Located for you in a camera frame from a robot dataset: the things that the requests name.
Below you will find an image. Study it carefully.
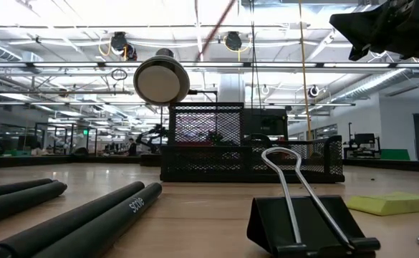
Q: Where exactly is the black mesh desk organizer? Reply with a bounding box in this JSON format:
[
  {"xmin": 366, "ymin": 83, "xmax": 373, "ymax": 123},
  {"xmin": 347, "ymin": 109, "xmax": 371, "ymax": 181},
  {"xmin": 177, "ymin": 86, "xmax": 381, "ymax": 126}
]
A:
[{"xmin": 160, "ymin": 102, "xmax": 345, "ymax": 183}]

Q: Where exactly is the background robot workstation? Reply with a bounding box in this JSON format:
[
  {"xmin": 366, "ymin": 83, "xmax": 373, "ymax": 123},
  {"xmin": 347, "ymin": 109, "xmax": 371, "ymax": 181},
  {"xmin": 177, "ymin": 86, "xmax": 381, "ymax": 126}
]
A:
[{"xmin": 343, "ymin": 123, "xmax": 382, "ymax": 159}]

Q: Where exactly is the large black binder clip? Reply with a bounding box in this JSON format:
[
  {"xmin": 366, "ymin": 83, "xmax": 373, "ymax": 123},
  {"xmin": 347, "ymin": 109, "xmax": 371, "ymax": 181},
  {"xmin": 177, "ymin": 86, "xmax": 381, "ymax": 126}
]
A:
[{"xmin": 246, "ymin": 146, "xmax": 381, "ymax": 258}]

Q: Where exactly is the black hanging cable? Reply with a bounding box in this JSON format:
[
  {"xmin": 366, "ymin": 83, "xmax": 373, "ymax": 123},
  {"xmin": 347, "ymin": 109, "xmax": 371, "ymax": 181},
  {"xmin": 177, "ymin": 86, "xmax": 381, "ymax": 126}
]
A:
[{"xmin": 249, "ymin": 0, "xmax": 259, "ymax": 108}]

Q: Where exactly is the yellow hanging cord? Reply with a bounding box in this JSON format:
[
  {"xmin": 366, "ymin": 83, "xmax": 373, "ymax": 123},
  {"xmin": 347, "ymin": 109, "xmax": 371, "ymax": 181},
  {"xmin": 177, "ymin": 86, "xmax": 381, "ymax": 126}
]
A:
[{"xmin": 297, "ymin": 0, "xmax": 313, "ymax": 144}]

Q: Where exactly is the black computer case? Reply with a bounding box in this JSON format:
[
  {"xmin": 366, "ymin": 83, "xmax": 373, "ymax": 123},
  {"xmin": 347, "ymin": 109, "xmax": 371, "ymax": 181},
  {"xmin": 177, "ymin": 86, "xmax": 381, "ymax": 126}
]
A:
[{"xmin": 243, "ymin": 107, "xmax": 289, "ymax": 140}]

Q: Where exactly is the black pen with scale print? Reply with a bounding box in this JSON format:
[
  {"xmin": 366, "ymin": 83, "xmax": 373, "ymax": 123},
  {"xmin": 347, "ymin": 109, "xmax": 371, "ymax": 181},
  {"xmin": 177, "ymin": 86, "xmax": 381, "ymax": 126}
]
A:
[{"xmin": 32, "ymin": 182, "xmax": 163, "ymax": 258}]

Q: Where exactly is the black aluminium table frame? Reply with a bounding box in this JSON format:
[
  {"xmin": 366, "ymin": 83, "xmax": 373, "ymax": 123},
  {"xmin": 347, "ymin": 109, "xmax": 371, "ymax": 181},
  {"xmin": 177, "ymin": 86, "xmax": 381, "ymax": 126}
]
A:
[{"xmin": 0, "ymin": 153, "xmax": 419, "ymax": 173}]

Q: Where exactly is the yellow sticky note pad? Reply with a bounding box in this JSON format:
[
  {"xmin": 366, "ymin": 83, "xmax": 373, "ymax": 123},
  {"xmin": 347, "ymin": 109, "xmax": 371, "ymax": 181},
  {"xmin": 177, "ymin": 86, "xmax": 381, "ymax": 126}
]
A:
[{"xmin": 347, "ymin": 191, "xmax": 419, "ymax": 217}]

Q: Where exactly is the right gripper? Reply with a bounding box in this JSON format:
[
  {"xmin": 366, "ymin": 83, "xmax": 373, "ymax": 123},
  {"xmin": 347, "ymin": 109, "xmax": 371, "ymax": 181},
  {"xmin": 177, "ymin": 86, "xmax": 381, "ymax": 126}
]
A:
[{"xmin": 329, "ymin": 0, "xmax": 419, "ymax": 62}]

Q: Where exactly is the black gooseneck desk lamp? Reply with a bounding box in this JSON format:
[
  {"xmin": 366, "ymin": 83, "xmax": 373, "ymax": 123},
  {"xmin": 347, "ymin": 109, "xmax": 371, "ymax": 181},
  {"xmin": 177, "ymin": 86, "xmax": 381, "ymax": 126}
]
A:
[{"xmin": 133, "ymin": 48, "xmax": 218, "ymax": 108}]

